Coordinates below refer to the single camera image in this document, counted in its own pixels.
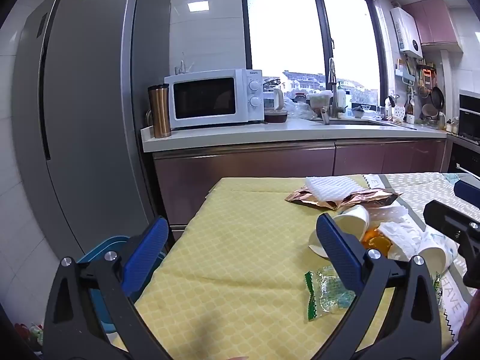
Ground steel kitchen faucet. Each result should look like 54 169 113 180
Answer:
320 58 346 125

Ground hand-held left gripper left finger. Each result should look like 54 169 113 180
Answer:
42 215 170 360

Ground white paper cup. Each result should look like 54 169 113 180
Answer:
308 230 332 259
417 232 459 271
332 205 370 242

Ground white wall water heater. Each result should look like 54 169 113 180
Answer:
389 7 425 60

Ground yellow checked tablecloth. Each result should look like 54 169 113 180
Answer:
112 176 455 360

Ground person's right forearm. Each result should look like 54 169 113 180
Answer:
460 296 480 346

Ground lidded food jar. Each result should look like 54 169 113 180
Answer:
308 90 334 112

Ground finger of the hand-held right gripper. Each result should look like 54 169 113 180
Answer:
424 199 480 249
453 181 480 208

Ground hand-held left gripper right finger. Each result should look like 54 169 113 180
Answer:
316 213 445 360

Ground white kitchen countertop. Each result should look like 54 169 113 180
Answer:
140 117 449 154

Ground red green plastic bag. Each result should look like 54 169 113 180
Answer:
14 322 44 346

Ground clear plastic bags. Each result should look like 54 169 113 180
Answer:
283 95 319 120

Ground copper travel tumbler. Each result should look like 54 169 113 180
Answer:
147 84 172 139

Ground grey refrigerator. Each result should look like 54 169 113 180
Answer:
11 0 172 260

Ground dark brown food container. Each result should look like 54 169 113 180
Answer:
264 109 289 124

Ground mauve wall cabinet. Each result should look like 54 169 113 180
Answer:
401 0 464 52

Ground white tissue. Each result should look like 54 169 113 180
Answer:
369 203 427 262

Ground black built-in oven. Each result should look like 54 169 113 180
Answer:
446 90 480 179

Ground teal plastic trash bin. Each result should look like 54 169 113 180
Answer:
75 235 167 336

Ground mauve base cabinet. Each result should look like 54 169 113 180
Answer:
151 139 449 230

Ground white microwave oven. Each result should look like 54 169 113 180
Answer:
164 68 265 130

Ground green wall rack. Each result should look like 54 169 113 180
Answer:
394 58 415 83

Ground orange peel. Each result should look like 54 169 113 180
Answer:
360 228 393 256

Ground gold foil snack packet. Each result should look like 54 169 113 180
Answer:
285 188 340 209
335 188 404 209

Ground white green patterned cloth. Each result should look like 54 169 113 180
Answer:
360 172 480 346

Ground green clear candy wrapper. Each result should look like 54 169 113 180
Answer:
432 271 444 309
304 265 358 322

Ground white foam fruit net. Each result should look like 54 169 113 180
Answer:
304 175 373 205

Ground black framed window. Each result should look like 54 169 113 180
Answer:
240 0 388 109

